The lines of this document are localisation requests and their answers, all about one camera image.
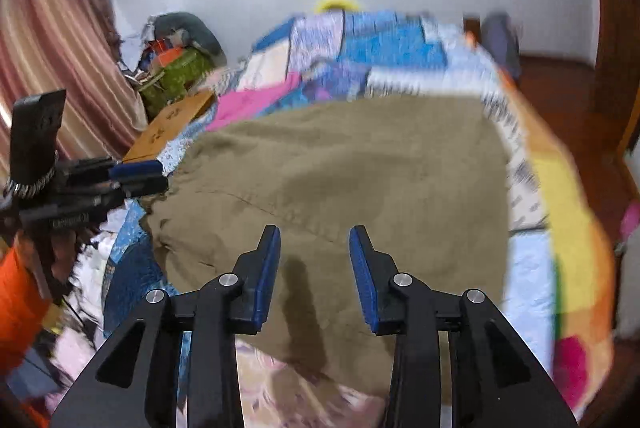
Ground grey cloth bundle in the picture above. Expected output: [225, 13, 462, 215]
[149, 12, 226, 59]

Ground colourful patchwork blanket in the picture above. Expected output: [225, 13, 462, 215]
[47, 10, 617, 428]

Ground green patterned bag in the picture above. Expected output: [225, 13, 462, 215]
[138, 48, 217, 119]

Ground striped pink curtain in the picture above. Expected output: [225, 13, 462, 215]
[0, 0, 151, 181]

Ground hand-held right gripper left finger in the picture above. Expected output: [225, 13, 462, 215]
[50, 224, 282, 428]

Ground yellow round object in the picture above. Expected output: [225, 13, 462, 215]
[315, 0, 362, 14]

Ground person's left forearm orange sleeve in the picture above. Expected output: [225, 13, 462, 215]
[0, 235, 63, 376]

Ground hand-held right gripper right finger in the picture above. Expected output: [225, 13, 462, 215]
[348, 225, 581, 428]

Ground olive green pants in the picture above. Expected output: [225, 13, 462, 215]
[141, 90, 512, 401]

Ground dark grey bag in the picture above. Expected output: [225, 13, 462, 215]
[481, 12, 523, 82]

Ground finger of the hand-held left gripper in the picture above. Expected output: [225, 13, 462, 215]
[107, 159, 163, 181]
[107, 178, 170, 210]

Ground orange box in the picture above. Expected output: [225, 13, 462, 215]
[150, 47, 185, 70]

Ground brown cardboard box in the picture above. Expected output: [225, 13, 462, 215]
[121, 89, 217, 164]

